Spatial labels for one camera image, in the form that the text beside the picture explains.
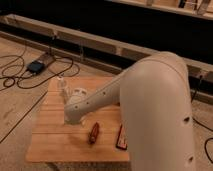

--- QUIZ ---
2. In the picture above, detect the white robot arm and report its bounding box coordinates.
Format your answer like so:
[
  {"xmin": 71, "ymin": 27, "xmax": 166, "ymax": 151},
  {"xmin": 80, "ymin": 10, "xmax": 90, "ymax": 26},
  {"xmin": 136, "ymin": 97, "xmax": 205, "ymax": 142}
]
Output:
[{"xmin": 64, "ymin": 52, "xmax": 196, "ymax": 171}]

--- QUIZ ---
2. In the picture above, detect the red brown elongated object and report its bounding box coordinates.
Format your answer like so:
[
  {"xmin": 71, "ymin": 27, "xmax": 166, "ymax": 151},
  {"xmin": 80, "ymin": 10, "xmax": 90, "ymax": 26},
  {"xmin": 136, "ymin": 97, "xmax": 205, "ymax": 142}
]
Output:
[{"xmin": 89, "ymin": 123, "xmax": 100, "ymax": 144}]

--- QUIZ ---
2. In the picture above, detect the wooden table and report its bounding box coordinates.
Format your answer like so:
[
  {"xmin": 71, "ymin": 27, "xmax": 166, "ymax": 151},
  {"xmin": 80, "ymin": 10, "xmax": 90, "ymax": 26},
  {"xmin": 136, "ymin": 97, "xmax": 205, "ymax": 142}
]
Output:
[{"xmin": 26, "ymin": 78, "xmax": 129, "ymax": 162}]

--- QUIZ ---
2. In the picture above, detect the blue power adapter box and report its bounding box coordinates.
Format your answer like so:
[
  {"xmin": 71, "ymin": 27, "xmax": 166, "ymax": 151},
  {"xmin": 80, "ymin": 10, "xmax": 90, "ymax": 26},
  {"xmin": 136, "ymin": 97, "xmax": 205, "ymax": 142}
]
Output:
[{"xmin": 27, "ymin": 61, "xmax": 45, "ymax": 74}]

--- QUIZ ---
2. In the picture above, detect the red black rectangular case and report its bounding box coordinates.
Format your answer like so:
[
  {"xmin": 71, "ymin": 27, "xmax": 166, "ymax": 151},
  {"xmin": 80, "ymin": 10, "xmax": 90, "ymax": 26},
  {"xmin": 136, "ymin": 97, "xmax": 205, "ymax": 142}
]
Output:
[{"xmin": 116, "ymin": 126, "xmax": 127, "ymax": 150}]

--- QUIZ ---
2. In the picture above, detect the black cable on floor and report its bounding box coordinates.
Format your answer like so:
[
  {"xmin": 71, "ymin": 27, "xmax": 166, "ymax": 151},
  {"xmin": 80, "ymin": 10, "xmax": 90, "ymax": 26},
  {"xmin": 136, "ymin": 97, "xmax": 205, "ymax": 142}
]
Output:
[{"xmin": 0, "ymin": 43, "xmax": 81, "ymax": 144}]

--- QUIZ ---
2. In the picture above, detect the black cable right side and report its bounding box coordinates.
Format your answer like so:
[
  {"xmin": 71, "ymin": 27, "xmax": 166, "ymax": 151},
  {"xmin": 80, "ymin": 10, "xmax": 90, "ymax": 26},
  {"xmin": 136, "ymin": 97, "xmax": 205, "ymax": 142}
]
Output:
[{"xmin": 189, "ymin": 75, "xmax": 213, "ymax": 165}]

